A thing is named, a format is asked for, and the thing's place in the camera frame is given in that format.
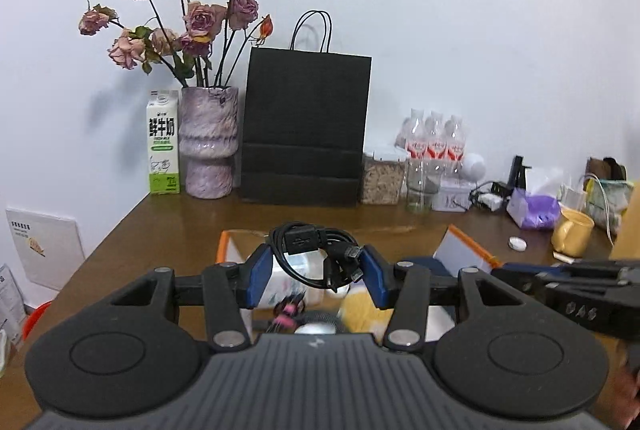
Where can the tan box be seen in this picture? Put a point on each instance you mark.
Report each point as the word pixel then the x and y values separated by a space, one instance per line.
pixel 629 225

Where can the pink earphones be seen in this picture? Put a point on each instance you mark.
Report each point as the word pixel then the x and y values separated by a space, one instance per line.
pixel 286 315

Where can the red basin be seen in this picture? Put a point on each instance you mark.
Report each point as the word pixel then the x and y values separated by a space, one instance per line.
pixel 37 317

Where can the person's right hand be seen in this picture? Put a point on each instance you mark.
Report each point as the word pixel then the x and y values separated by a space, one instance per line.
pixel 629 395

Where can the black stand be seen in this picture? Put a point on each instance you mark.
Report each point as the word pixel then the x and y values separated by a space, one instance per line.
pixel 517 172

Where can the white coaster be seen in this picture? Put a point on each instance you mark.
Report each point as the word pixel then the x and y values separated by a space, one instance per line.
pixel 561 256

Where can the purple marbled vase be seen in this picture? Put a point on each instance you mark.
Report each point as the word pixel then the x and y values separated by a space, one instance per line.
pixel 207 145

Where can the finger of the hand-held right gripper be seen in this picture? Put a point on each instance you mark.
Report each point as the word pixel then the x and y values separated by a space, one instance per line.
pixel 530 272

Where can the clear jar of grain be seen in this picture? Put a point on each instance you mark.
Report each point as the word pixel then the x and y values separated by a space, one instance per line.
pixel 382 180

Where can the red cardboard box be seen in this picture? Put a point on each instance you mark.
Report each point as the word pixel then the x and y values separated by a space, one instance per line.
pixel 460 250

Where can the brown wooden desktop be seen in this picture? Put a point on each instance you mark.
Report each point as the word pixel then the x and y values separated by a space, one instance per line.
pixel 165 235

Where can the white power strip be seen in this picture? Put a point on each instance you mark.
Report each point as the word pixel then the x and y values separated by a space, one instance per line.
pixel 490 197

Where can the white round lamp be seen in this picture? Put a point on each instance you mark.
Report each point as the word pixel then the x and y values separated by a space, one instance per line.
pixel 475 166

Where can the green patterned bag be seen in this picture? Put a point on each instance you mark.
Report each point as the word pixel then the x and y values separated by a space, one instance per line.
pixel 612 202

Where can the small white round lid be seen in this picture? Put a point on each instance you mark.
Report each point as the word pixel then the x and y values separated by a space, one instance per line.
pixel 517 243

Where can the yellow white plush toy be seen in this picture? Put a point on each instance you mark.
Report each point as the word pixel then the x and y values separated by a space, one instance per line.
pixel 362 312

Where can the dried pink rose bouquet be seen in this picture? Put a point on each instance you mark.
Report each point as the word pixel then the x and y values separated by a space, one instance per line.
pixel 200 20

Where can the purple tissue pack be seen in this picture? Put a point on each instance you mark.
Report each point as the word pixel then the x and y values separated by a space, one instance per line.
pixel 532 210

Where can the white rectangular container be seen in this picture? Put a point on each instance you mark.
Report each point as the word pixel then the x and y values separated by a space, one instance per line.
pixel 452 197

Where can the white wall panel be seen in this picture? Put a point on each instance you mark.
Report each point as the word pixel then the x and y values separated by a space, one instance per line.
pixel 47 247

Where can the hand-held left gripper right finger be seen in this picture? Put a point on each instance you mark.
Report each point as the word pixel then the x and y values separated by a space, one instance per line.
pixel 375 280

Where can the black paper bag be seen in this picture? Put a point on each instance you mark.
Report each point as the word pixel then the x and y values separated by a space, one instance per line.
pixel 305 120

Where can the white floor sign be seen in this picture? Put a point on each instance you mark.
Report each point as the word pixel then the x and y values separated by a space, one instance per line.
pixel 11 305

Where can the clear plastic cup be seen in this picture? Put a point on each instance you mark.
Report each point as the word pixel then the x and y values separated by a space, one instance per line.
pixel 422 187

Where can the yellow mug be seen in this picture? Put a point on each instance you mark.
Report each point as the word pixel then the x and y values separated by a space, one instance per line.
pixel 575 232

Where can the white green milk carton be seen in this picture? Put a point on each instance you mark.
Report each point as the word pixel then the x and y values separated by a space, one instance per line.
pixel 163 145

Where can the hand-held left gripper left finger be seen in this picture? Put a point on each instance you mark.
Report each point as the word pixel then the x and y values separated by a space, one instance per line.
pixel 259 275

